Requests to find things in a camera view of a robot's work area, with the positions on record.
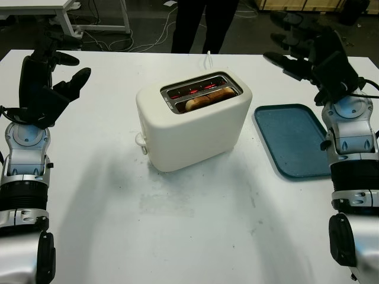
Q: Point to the wooden crate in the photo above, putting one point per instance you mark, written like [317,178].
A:
[311,4]

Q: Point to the blue plastic tray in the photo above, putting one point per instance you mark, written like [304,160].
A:
[290,139]

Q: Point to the browned toast slice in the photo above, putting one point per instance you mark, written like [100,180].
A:
[207,99]

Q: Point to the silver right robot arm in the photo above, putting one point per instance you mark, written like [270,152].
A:
[352,139]

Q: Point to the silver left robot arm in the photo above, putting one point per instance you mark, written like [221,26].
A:
[23,154]

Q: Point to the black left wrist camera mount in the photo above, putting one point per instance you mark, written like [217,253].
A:
[54,103]

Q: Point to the black bag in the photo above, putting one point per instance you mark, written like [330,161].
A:
[352,12]

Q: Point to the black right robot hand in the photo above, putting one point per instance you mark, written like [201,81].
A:
[348,68]

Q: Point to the white power strip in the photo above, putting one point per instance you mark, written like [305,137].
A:
[77,34]

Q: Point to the white desk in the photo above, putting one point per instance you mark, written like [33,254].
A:
[35,6]

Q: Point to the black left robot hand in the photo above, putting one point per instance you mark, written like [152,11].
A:
[29,85]

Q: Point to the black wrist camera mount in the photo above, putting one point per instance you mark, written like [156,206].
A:
[328,69]
[54,103]

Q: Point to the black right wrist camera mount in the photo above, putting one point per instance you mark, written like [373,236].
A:
[328,69]

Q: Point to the white two-slot toaster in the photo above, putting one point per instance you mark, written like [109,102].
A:
[192,139]

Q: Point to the person in dark trousers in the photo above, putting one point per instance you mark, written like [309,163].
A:
[204,26]

